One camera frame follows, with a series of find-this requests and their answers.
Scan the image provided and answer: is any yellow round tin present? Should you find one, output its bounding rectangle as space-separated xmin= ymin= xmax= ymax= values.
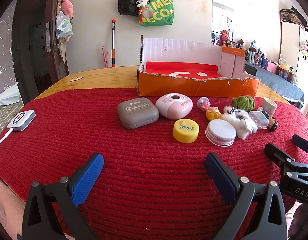
xmin=172 ymin=118 xmax=200 ymax=143

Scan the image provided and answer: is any grey eyeshadow case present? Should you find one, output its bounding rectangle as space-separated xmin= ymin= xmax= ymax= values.
xmin=117 ymin=97 xmax=159 ymax=130

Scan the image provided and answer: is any orange cardboard box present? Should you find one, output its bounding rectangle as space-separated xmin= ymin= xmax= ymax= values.
xmin=137 ymin=35 xmax=260 ymax=99

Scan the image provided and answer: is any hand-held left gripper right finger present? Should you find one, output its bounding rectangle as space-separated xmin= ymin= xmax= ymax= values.
xmin=205 ymin=152 xmax=288 ymax=240

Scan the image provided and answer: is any green knitted plush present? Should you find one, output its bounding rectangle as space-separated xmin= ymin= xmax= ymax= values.
xmin=232 ymin=95 xmax=255 ymax=112

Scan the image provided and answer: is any green tote bag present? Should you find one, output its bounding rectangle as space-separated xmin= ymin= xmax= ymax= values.
xmin=138 ymin=0 xmax=174 ymax=27

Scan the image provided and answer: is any silver and orange mop handle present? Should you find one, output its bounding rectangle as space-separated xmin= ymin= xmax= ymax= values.
xmin=111 ymin=19 xmax=117 ymax=68

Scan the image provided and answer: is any pink plush toy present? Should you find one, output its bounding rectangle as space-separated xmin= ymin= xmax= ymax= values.
xmin=60 ymin=0 xmax=74 ymax=20

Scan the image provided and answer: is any white round jar lid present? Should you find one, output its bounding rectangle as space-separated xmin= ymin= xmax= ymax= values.
xmin=205 ymin=119 xmax=237 ymax=147

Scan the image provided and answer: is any beige cloth bag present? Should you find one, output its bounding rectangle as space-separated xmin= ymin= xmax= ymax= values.
xmin=57 ymin=39 xmax=69 ymax=64

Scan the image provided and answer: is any row of bottles and cups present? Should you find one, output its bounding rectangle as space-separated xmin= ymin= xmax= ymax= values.
xmin=230 ymin=40 xmax=300 ymax=84

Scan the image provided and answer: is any small white cup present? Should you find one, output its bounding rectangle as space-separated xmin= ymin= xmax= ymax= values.
xmin=261 ymin=97 xmax=278 ymax=115

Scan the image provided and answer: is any clear plastic bag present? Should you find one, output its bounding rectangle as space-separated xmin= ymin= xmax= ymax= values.
xmin=55 ymin=12 xmax=73 ymax=40

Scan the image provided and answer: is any side table with blue cloth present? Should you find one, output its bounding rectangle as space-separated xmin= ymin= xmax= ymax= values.
xmin=245 ymin=62 xmax=305 ymax=109

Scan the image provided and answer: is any colourful hanging toy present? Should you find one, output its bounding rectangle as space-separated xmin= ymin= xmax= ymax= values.
xmin=300 ymin=41 xmax=308 ymax=60

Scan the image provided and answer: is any wall mirror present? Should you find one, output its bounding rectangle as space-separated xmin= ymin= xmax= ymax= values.
xmin=211 ymin=1 xmax=235 ymax=47

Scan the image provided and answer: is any silver star-print sheet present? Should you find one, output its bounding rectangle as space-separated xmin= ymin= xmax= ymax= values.
xmin=0 ymin=12 xmax=19 ymax=110

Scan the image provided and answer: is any brown-haired doll figurine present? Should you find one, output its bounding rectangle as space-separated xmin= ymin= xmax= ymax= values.
xmin=267 ymin=117 xmax=278 ymax=132

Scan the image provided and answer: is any white wardrobe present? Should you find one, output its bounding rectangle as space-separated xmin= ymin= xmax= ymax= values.
xmin=279 ymin=9 xmax=308 ymax=100

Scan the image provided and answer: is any pink round case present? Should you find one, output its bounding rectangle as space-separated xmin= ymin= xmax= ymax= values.
xmin=155 ymin=93 xmax=194 ymax=120

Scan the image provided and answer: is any pink bunny plush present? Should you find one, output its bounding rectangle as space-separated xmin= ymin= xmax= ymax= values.
xmin=217 ymin=30 xmax=232 ymax=47

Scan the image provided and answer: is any pink plastic hanger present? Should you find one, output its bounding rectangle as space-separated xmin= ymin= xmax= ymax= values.
xmin=101 ymin=46 xmax=109 ymax=68

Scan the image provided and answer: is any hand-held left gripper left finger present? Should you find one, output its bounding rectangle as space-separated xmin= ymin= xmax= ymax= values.
xmin=21 ymin=153 xmax=104 ymax=240

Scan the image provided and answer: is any brown wooden door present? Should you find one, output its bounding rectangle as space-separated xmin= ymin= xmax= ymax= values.
xmin=46 ymin=0 xmax=69 ymax=80

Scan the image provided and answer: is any lilac pig figurine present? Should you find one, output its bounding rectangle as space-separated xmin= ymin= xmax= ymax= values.
xmin=197 ymin=97 xmax=211 ymax=111

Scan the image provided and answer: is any red knitted cloth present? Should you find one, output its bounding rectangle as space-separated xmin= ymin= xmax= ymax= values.
xmin=0 ymin=87 xmax=308 ymax=240

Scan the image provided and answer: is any white wireless charger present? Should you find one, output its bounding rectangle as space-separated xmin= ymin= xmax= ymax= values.
xmin=7 ymin=109 xmax=36 ymax=132

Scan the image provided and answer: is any white fluffy plush toy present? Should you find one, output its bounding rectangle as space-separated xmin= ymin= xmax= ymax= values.
xmin=222 ymin=106 xmax=258 ymax=140

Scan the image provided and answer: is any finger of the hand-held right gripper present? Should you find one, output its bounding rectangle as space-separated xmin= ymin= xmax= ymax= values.
xmin=264 ymin=143 xmax=296 ymax=173
xmin=292 ymin=134 xmax=308 ymax=155

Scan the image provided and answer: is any small clear plastic box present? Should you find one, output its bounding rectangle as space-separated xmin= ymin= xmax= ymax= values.
xmin=249 ymin=107 xmax=270 ymax=130

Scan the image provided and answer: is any dark patterned bag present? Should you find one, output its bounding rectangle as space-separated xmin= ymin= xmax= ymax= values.
xmin=280 ymin=6 xmax=308 ymax=28

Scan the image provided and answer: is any white charger cable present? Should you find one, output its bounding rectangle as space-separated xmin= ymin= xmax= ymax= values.
xmin=0 ymin=127 xmax=13 ymax=154

